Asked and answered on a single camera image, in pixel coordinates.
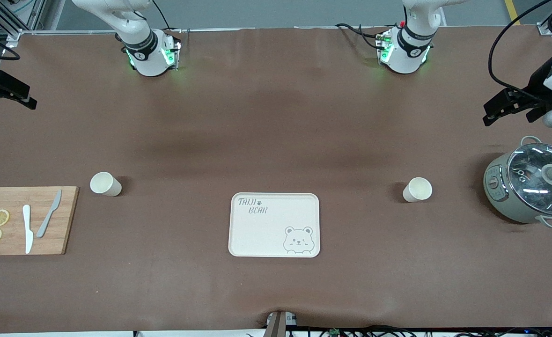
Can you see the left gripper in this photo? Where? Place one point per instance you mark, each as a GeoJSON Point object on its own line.
{"type": "Point", "coordinates": [536, 83]}

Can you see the white plastic cup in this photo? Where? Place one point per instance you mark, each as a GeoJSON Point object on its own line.
{"type": "Point", "coordinates": [417, 189]}
{"type": "Point", "coordinates": [106, 184]}

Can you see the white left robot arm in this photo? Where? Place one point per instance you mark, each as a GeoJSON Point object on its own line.
{"type": "Point", "coordinates": [404, 58]}

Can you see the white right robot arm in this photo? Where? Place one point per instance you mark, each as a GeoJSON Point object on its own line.
{"type": "Point", "coordinates": [147, 61]}

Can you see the glass pot lid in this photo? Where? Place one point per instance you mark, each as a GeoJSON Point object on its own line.
{"type": "Point", "coordinates": [533, 182]}

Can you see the grey electric cooking pot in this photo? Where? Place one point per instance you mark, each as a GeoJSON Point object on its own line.
{"type": "Point", "coordinates": [498, 196]}

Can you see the grey plastic knife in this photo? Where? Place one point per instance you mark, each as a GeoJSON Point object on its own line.
{"type": "Point", "coordinates": [46, 220]}

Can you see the wooden cutting board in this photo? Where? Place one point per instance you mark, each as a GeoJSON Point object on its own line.
{"type": "Point", "coordinates": [65, 224]}

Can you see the white plastic knife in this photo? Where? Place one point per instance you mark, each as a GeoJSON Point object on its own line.
{"type": "Point", "coordinates": [28, 234]}

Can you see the brown table cover mat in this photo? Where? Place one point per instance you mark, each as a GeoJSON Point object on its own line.
{"type": "Point", "coordinates": [276, 117]}

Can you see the cream tray with bear print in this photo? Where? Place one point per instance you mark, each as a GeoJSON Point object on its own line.
{"type": "Point", "coordinates": [266, 234]}

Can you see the silver table edge rail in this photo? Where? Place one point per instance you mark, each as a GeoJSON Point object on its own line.
{"type": "Point", "coordinates": [69, 32]}

